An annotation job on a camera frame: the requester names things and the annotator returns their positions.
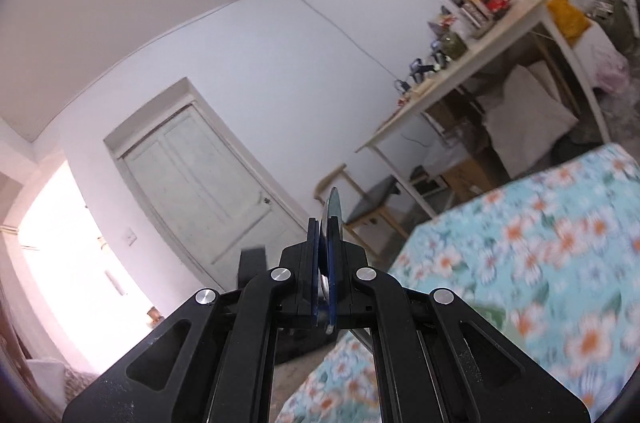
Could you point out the cardboard box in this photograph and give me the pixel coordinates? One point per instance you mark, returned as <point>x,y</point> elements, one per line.
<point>470,175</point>

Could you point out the green-filled glass jar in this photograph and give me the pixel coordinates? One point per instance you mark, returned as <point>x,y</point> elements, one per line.
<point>453,44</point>

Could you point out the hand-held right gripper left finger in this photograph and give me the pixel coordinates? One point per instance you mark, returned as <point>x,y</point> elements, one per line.
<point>314,273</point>

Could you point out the pink plastic bag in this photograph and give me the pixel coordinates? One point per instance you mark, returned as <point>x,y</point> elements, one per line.
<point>612,70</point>

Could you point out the black speaker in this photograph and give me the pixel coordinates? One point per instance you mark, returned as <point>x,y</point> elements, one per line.
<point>252,265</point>

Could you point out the white panel door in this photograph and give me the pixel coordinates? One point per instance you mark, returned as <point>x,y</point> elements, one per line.
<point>200,183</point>

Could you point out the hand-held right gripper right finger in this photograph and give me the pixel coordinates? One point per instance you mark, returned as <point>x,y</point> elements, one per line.
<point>352,263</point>

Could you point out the white table wooden top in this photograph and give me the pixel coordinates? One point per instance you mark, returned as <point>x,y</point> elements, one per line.
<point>480,58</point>

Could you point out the wooden chair black seat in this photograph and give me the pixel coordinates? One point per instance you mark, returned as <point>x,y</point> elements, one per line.
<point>370,199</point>

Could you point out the small black oven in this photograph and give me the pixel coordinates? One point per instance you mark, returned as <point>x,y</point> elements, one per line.
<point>429,187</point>

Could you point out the black devices on table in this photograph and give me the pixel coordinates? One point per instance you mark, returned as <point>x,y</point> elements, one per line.
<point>425,68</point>

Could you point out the yellow plastic bag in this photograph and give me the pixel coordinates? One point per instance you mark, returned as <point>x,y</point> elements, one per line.
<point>567,18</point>

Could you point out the floral tablecloth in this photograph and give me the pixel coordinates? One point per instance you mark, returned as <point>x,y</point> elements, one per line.
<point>525,253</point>

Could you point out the wall light switch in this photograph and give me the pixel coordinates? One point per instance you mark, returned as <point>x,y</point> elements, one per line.
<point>131,236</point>

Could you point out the white cloth sack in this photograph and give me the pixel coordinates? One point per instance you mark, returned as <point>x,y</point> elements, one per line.
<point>530,113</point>

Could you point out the metal canister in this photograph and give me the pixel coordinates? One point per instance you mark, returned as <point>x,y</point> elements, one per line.
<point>476,14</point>

